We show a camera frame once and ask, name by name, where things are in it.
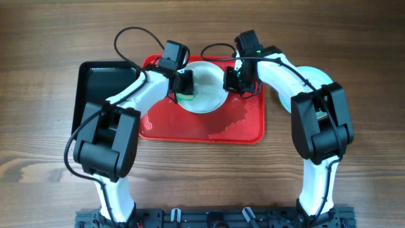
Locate green yellow sponge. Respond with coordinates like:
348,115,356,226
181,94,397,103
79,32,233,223
176,92,194,101

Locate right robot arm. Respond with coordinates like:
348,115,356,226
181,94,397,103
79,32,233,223
224,44,354,225

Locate black mounting rail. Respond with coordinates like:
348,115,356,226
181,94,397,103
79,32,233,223
74,206,357,228

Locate red tray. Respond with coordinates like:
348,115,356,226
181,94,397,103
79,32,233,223
138,54,266,145

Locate black tray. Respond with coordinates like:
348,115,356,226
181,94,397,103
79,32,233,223
72,61,137,132

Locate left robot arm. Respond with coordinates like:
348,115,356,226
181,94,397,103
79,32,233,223
64,61,194,227

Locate white plate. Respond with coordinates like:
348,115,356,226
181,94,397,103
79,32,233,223
177,61,228,114

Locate plate with green stain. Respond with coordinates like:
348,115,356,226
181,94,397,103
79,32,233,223
278,66,333,113

